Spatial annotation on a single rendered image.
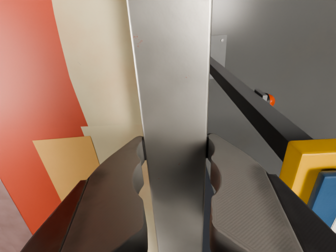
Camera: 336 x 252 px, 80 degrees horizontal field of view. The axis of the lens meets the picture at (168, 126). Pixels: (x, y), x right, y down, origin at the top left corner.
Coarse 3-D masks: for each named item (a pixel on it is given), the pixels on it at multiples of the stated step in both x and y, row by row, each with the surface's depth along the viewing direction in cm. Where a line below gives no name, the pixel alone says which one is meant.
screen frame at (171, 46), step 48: (144, 0) 9; (192, 0) 9; (144, 48) 10; (192, 48) 10; (144, 96) 11; (192, 96) 11; (144, 144) 12; (192, 144) 12; (192, 192) 14; (192, 240) 16
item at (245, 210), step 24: (216, 144) 11; (216, 168) 10; (240, 168) 9; (216, 192) 8; (240, 192) 8; (264, 192) 8; (216, 216) 7; (240, 216) 7; (264, 216) 7; (216, 240) 7; (240, 240) 6; (264, 240) 6; (288, 240) 6
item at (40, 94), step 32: (0, 0) 12; (32, 0) 12; (0, 32) 13; (32, 32) 13; (0, 64) 14; (32, 64) 14; (64, 64) 13; (0, 96) 15; (32, 96) 15; (64, 96) 14; (0, 128) 16
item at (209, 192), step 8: (208, 176) 77; (208, 184) 74; (208, 192) 70; (208, 200) 68; (208, 208) 65; (208, 216) 62; (208, 224) 60; (208, 232) 58; (208, 240) 56; (208, 248) 54
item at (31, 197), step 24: (0, 144) 16; (24, 144) 16; (0, 168) 18; (24, 168) 18; (0, 192) 19; (24, 192) 19; (48, 192) 19; (0, 216) 21; (24, 216) 21; (0, 240) 22; (24, 240) 22
